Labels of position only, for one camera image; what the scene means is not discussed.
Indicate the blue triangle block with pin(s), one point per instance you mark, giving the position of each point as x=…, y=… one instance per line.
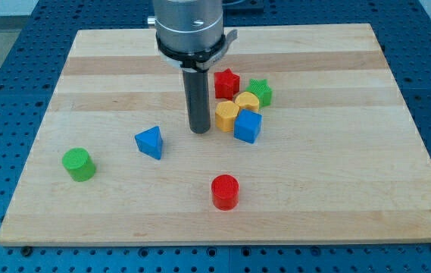
x=150, y=142

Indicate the black clamp ring mount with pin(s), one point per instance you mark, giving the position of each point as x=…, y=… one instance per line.
x=197, y=62

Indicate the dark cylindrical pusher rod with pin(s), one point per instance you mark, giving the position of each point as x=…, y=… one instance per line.
x=197, y=100

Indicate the blue cube block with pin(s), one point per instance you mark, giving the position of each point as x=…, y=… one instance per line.
x=247, y=126

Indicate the yellow heart block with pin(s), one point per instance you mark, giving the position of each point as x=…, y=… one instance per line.
x=248, y=101

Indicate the red star block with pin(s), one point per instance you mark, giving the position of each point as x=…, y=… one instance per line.
x=226, y=84

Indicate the yellow hexagon block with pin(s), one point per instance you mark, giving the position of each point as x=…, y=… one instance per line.
x=225, y=115

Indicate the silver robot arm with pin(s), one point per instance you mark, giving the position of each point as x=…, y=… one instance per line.
x=190, y=37

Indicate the green star block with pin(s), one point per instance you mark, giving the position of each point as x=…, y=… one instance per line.
x=261, y=89

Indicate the wooden board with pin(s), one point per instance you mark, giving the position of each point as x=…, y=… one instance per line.
x=339, y=159

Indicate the red cylinder block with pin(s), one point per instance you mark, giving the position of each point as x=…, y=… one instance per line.
x=225, y=192

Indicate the green cylinder block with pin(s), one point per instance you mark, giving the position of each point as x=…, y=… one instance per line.
x=78, y=164

